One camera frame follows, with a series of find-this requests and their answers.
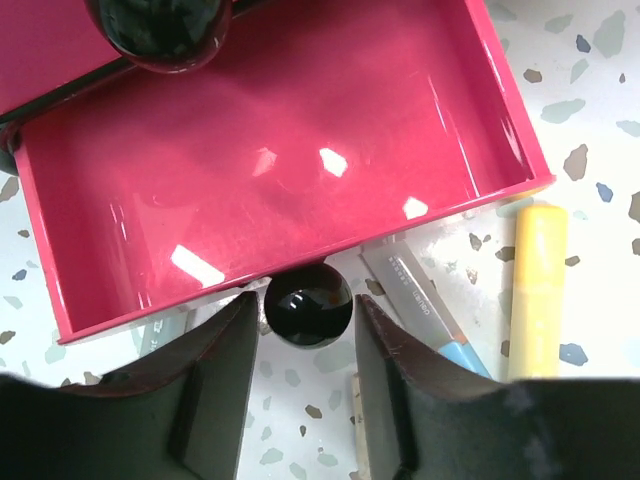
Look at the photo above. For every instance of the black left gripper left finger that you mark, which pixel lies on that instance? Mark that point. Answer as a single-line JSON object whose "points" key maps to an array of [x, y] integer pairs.
{"points": [[176, 413]]}

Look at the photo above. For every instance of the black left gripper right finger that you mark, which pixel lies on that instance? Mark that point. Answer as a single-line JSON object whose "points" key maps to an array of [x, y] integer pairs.
{"points": [[426, 417]]}

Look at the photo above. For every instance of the pink bottom drawer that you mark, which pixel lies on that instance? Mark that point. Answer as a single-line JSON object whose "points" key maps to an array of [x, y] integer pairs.
{"points": [[320, 125]]}

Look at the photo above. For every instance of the pink drawer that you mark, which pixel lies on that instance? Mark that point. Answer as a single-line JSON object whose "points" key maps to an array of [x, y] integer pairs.
{"points": [[51, 50], [320, 125]]}

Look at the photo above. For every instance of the beige worn eraser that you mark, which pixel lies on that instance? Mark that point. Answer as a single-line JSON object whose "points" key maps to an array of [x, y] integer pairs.
{"points": [[359, 442]]}

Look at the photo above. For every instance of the green clear highlighter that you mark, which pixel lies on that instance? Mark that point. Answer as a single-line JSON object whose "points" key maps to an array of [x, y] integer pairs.
{"points": [[151, 335]]}

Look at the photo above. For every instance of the clear lead case blue cap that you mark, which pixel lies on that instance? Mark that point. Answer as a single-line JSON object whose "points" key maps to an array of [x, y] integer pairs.
{"points": [[419, 307]]}

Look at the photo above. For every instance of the yellow highlighter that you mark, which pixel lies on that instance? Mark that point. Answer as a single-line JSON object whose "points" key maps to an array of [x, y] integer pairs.
{"points": [[538, 292]]}

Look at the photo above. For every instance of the pink middle drawer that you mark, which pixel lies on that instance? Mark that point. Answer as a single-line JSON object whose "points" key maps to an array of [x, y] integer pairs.
{"points": [[51, 50]]}

